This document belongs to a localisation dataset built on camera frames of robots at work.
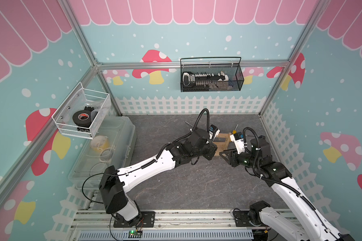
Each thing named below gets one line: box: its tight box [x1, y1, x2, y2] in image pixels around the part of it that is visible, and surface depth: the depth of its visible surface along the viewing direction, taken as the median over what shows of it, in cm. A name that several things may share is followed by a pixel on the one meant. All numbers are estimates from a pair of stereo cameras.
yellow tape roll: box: [90, 135, 110, 153], surface depth 82 cm
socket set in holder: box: [182, 70, 229, 91], surface depth 89 cm
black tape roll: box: [72, 109, 92, 127], surface depth 71 cm
